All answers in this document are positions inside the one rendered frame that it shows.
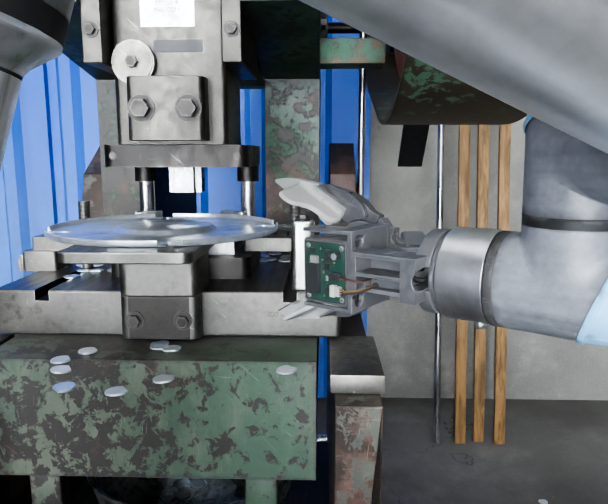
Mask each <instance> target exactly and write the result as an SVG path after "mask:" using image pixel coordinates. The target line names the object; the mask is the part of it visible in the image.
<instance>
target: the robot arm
mask: <svg viewBox="0 0 608 504"><path fill-rule="evenodd" d="M299 1H301V2H303V3H305V4H307V5H309V6H311V7H313V8H315V9H317V10H319V11H321V12H323V13H325V14H327V15H329V16H331V17H333V18H335V19H337V20H339V21H341V22H343V23H345V24H347V25H349V26H351V27H353V28H355V29H357V30H359V31H361V32H363V33H365V34H367V35H369V36H371V37H374V38H376V39H378V40H380V41H382V42H384V43H386V44H388V45H390V46H392V47H394V48H396V49H398V50H400V51H402V52H404V53H406V54H408V55H410V56H412V57H414V58H416V59H418V60H420V61H422V62H424V63H426V64H428V65H430V66H432V67H434V68H436V69H438V70H440V71H442V72H444V73H446V74H448V75H450V76H452V77H454V78H456V79H458V80H460V81H462V82H464V83H466V84H468V85H470V86H472V87H474V88H476V89H478V90H480V91H482V92H484V93H486V94H488V95H490V96H492V97H494V98H496V99H498V100H500V101H502V102H504V103H506V104H508V105H510V106H512V107H514V108H516V109H518V110H520V111H522V112H524V113H526V114H527V118H526V119H525V121H524V124H523V132H524V133H525V158H524V179H523V200H522V220H521V232H519V231H505V230H498V229H484V228H470V227H455V228H453V229H443V228H435V229H432V230H431V231H429V232H428V233H427V235H425V234H424V232H423V231H403V232H402V233H401V238H400V237H399V231H400V227H394V226H393V225H392V223H391V222H390V220H389V219H388V218H387V217H386V218H384V214H382V213H380V212H378V211H377V210H376V209H375V208H374V207H373V206H372V204H371V203H370V202H369V201H368V200H367V199H366V198H364V197H363V196H362V195H360V194H359V193H357V192H354V191H352V190H348V189H345V188H341V187H337V186H333V185H330V184H323V183H320V182H316V181H311V180H307V179H302V178H280V179H276V180H275V182H274V183H275V184H277V185H278V186H279V187H280V188H281V189H283V190H282V191H281V192H280V193H279V196H280V197H281V198H282V199H283V200H284V201H286V202H287V203H289V204H292V205H295V206H299V207H303V208H307V209H309V210H311V211H313V212H315V213H316V214H317V215H318V216H319V218H320V220H322V221H323V222H324V223H325V224H326V225H319V224H318V225H313V226H307V227H303V231H312V232H322V233H326V234H321V235H316V236H315V235H314V236H309V237H305V239H304V265H305V297H304V298H303V299H302V300H301V301H300V300H297V301H294V302H291V303H289V304H287V305H286V306H284V307H282V308H281V309H279V310H278V312H279V314H281V315H283V316H286V317H284V318H282V320H284V321H287V320H290V319H318V318H322V317H325V316H339V317H350V316H353V315H356V314H358V313H361V312H363V311H365V310H367V309H368V308H369V307H371V306H374V305H376V304H379V303H381V302H384V301H386V300H389V299H390V296H393V297H399V303H403V304H409V305H417V304H419V306H420V307H421V308H422V309H423V310H424V311H426V312H431V313H437V314H443V315H444V316H446V317H449V318H455V319H460V320H468V321H473V322H474V327H475V328H476V329H485V327H486V324H488V325H493V326H498V327H503V328H508V329H514V330H519V331H525V332H530V333H536V334H541V335H547V336H552V337H558V338H563V339H569V340H574V341H576V343H577V344H582V345H583V344H593V345H600V346H607V347H608V0H299ZM74 3H75V0H0V171H1V166H2V162H3V158H4V154H5V150H6V146H7V141H8V137H9V133H10V129H11V125H12V121H13V117H14V112H15V108H16V104H17V100H18V96H19V92H20V87H21V83H22V79H23V77H24V76H25V75H26V74H27V73H28V72H29V71H30V70H32V69H34V68H36V67H38V66H40V65H42V64H44V63H46V62H48V61H50V60H52V59H55V58H57V57H59V56H61V54H62V50H63V47H64V43H65V39H66V34H67V30H68V26H69V23H70V19H71V15H72V11H73V7H74ZM343 221H345V222H347V223H349V224H348V225H347V226H346V227H343V226H331V225H333V224H339V223H341V222H343ZM327 233H329V234H327Z"/></svg>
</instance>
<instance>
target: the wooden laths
mask: <svg viewBox="0 0 608 504"><path fill-rule="evenodd" d="M489 127H490V125H478V131H477V191H476V228H484V229H488V184H489ZM470 128H471V125H459V138H458V202H457V227H469V189H470ZM510 152H511V124H506V125H499V142H498V196H497V229H498V230H505V231H509V204H510ZM443 186H444V125H438V139H437V211H436V228H443ZM441 325H442V314H437V313H435V355H434V427H433V442H434V443H440V395H441ZM485 352H486V327H485V329H476V328H475V327H474V368H473V427H472V440H473V442H484V408H485ZM506 358H507V328H503V327H498V326H495V358H494V412H493V443H494V444H505V409H506ZM466 372H467V320H460V319H456V332H455V396H454V443H455V444H465V433H466Z"/></svg>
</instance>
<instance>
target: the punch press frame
mask: <svg viewBox="0 0 608 504"><path fill-rule="evenodd" d="M240 3H241V6H242V9H243V12H244V15H245V19H246V22H247V25H248V28H249V31H250V34H251V37H252V41H253V44H254V47H255V50H256V53H257V63H258V80H242V79H240V89H265V151H266V218H268V219H271V220H274V225H275V226H276V222H277V223H278V225H280V224H287V223H289V222H290V219H289V217H290V215H289V213H290V211H289V209H290V207H289V205H290V204H289V203H287V202H286V201H284V200H283V199H282V198H281V197H280V196H279V193H280V192H281V191H282V190H283V189H281V188H280V187H279V186H278V185H277V184H275V183H274V182H275V180H276V179H280V178H302V179H307V180H311V181H316V182H320V94H321V69H320V39H321V32H322V29H325V28H326V18H325V17H322V14H321V11H319V10H317V9H315V8H313V7H311V6H309V5H307V4H305V3H303V2H301V1H299V0H240ZM62 53H63V54H64V55H66V56H67V57H68V58H69V59H71V60H72V61H73V62H74V63H76V64H77V65H78V66H79V67H81V68H82V69H83V70H84V71H86V72H87V73H88V74H89V75H91V76H92V77H93V78H94V79H96V87H97V105H98V122H99V140H100V157H101V175H102V192H103V210H104V217H107V216H120V215H135V211H140V191H139V181H135V168H134V167H105V151H104V145H119V144H118V127H117V108H116V89H115V75H114V74H112V73H109V72H106V71H104V70H101V69H99V68H96V67H93V66H91V65H88V64H85V63H84V62H83V47H82V31H81V14H80V0H75V3H74V7H73V11H72V15H71V19H70V23H69V26H68V30H67V34H66V39H65V43H64V47H63V50H62ZM153 187H154V210H162V211H163V217H173V214H172V213H197V204H196V191H195V193H175V192H170V191H169V167H157V181H153ZM162 340H166V341H169V343H170V344H169V345H179V346H181V350H179V351H174V352H164V351H162V350H152V349H150V346H151V343H152V342H156V341H162ZM87 347H94V348H96V349H97V350H98V351H97V352H96V353H93V354H87V355H82V354H79V353H78V351H79V350H80V349H82V348H87ZM65 355H67V356H69V358H70V359H71V360H70V361H69V362H66V363H62V364H53V363H51V362H50V360H51V359H52V358H54V357H57V356H65ZM318 358H319V337H267V336H202V337H201V338H199V339H194V340H170V339H126V338H124V337H123V335H63V334H19V335H17V336H15V337H14V338H12V339H10V340H9V341H7V342H5V343H4V344H2V345H0V475H30V485H31V497H32V504H71V493H70V479H69V476H96V477H153V478H210V479H245V504H279V480H316V456H317V441H327V434H317V407H318ZM60 365H67V366H70V368H71V372H68V373H63V374H55V373H52V372H51V371H50V369H51V368H52V367H55V366H60ZM284 365H288V366H292V367H296V368H297V371H296V372H295V373H293V374H288V375H282V374H278V373H277V372H276V369H277V368H278V367H280V366H284ZM162 374H164V375H174V380H172V381H170V382H167V383H161V384H160V383H154V382H153V378H154V377H156V376H158V375H162ZM61 382H74V383H75V384H76V387H75V388H74V389H73V390H71V391H68V392H63V393H57V392H56V391H55V390H53V389H52V387H53V386H54V385H56V384H58V383H61ZM116 386H123V387H124V388H126V389H127V390H128V393H126V394H124V395H120V396H107V395H105V390H106V389H108V388H111V387H116Z"/></svg>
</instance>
